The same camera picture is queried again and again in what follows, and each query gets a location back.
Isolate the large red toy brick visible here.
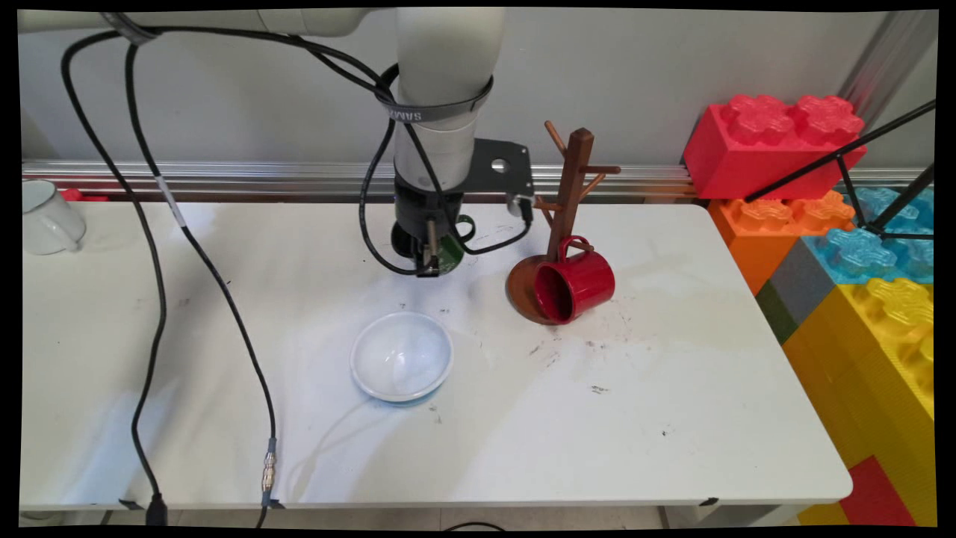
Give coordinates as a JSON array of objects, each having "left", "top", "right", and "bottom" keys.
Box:
[{"left": 681, "top": 95, "right": 867, "bottom": 201}]

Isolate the black tripod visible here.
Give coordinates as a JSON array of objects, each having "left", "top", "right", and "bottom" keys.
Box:
[{"left": 743, "top": 101, "right": 938, "bottom": 244}]

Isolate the thick black cable with plug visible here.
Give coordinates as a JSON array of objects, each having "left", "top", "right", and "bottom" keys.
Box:
[{"left": 60, "top": 26, "right": 535, "bottom": 526}]

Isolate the yellow toy brick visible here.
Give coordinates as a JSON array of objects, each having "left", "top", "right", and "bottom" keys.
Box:
[{"left": 780, "top": 278, "right": 936, "bottom": 528}]

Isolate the horizontal aluminium rail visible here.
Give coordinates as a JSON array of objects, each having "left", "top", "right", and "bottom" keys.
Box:
[{"left": 22, "top": 159, "right": 934, "bottom": 204}]

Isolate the blue and grey toy brick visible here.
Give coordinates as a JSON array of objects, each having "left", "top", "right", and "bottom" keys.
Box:
[{"left": 769, "top": 187, "right": 934, "bottom": 322}]

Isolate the white bowl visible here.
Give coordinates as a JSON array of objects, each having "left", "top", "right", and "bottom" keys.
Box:
[{"left": 351, "top": 312, "right": 454, "bottom": 406}]

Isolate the orange toy brick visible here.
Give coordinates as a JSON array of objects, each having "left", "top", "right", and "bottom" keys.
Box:
[{"left": 708, "top": 192, "right": 854, "bottom": 296}]

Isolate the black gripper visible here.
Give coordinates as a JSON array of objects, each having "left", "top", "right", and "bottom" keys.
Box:
[{"left": 392, "top": 173, "right": 465, "bottom": 279}]

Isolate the brown wooden mug tree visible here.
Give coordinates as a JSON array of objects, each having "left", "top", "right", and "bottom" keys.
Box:
[{"left": 508, "top": 120, "right": 622, "bottom": 326}]

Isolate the green enamel mug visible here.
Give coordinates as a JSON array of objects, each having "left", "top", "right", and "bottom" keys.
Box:
[{"left": 390, "top": 215, "right": 477, "bottom": 277}]

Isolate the black cable with metal connector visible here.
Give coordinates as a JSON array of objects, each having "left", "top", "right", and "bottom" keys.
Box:
[{"left": 123, "top": 26, "right": 449, "bottom": 528}]

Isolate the white ceramic mug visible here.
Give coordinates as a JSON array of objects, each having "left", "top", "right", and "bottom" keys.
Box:
[{"left": 21, "top": 179, "right": 87, "bottom": 255}]

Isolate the upright aluminium profile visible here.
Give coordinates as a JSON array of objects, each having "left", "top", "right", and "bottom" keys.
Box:
[{"left": 836, "top": 11, "right": 938, "bottom": 128}]

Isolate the grey velcro strap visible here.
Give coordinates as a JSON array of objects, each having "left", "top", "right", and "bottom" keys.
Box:
[
  {"left": 376, "top": 75, "right": 495, "bottom": 125},
  {"left": 103, "top": 11, "right": 161, "bottom": 44}
]

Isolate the low red toy brick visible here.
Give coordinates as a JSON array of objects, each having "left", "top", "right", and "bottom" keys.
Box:
[{"left": 836, "top": 456, "right": 916, "bottom": 528}]

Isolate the dark green toy brick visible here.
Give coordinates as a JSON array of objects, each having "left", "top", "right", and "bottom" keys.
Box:
[{"left": 754, "top": 280, "right": 798, "bottom": 344}]

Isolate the red enamel mug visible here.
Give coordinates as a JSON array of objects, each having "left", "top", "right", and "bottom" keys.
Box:
[{"left": 532, "top": 235, "right": 616, "bottom": 326}]

